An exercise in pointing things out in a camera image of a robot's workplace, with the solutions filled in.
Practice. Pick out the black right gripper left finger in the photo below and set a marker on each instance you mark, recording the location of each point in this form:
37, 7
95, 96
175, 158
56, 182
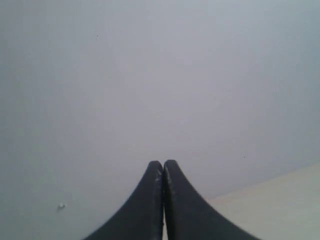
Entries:
141, 216

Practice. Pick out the small white wall plug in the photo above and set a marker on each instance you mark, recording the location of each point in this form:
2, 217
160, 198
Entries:
61, 206

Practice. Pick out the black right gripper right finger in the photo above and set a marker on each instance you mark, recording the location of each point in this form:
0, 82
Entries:
188, 216

